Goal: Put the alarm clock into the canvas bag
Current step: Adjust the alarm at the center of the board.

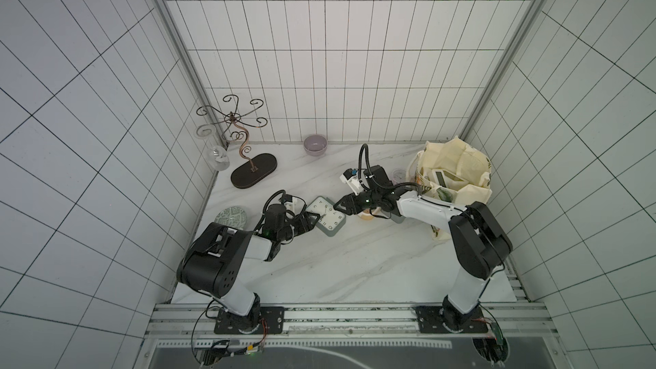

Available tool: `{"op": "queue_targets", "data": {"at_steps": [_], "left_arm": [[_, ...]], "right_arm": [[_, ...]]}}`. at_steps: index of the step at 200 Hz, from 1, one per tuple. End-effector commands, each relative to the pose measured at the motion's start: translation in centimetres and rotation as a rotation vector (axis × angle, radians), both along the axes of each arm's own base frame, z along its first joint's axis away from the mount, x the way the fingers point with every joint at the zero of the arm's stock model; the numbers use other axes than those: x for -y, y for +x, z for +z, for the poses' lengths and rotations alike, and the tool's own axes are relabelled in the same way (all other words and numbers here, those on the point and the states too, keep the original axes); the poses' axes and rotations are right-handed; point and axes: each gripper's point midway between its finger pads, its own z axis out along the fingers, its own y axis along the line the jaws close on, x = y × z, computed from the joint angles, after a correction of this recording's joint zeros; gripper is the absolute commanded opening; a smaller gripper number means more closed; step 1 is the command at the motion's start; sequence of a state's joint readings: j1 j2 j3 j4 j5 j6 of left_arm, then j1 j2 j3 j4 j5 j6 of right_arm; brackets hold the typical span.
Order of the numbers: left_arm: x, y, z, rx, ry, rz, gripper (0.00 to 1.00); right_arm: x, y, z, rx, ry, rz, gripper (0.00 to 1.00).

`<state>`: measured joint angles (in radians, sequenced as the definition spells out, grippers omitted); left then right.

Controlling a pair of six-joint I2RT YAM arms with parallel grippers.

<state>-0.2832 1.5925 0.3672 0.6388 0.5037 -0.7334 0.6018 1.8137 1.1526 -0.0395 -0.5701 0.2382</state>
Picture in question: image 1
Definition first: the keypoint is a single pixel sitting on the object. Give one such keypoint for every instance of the purple ceramic bowl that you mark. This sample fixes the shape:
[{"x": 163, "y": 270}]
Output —
[{"x": 315, "y": 145}]

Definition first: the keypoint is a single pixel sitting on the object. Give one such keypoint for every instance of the green patterned coaster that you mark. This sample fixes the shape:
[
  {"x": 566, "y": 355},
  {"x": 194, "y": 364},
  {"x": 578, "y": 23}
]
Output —
[{"x": 234, "y": 216}]

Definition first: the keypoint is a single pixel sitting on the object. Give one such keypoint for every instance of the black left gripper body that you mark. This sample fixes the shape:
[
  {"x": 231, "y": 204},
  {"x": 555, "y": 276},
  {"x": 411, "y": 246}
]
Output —
[{"x": 291, "y": 228}]

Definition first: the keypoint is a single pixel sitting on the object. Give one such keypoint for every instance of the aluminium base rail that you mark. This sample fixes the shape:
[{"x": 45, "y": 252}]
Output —
[{"x": 334, "y": 325}]

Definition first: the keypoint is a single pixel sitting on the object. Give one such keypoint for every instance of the cream canvas floral tote bag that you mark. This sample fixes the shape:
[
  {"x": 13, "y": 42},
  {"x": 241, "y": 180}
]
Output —
[{"x": 453, "y": 172}]

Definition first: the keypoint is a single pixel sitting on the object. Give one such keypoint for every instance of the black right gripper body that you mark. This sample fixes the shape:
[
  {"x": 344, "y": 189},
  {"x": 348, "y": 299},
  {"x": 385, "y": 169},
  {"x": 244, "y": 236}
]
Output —
[{"x": 356, "y": 202}]

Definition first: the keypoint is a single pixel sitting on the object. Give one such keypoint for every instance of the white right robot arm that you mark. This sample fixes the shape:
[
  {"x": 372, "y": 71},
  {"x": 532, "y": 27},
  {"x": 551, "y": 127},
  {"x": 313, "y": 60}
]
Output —
[{"x": 480, "y": 244}]

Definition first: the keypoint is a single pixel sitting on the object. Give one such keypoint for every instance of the metal jewelry tree stand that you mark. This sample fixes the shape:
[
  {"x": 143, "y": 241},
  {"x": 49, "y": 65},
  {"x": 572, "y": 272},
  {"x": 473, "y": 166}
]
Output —
[{"x": 237, "y": 126}]

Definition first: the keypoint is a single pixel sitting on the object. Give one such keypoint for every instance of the lilac round alarm clock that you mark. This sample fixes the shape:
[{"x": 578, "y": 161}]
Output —
[{"x": 399, "y": 175}]

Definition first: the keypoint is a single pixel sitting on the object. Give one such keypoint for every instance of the green rectangular alarm clock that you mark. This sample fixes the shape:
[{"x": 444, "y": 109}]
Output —
[{"x": 330, "y": 221}]

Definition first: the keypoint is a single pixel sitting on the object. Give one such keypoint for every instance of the orange rounded alarm clock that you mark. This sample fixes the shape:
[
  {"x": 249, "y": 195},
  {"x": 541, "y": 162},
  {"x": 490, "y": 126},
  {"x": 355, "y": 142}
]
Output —
[{"x": 366, "y": 215}]

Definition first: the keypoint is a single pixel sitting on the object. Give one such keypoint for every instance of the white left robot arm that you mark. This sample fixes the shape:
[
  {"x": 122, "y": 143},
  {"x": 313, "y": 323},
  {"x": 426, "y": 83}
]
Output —
[{"x": 211, "y": 265}]

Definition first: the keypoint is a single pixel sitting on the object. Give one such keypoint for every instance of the white digital clock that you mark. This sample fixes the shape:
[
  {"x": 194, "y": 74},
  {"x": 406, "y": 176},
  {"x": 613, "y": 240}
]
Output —
[{"x": 448, "y": 180}]

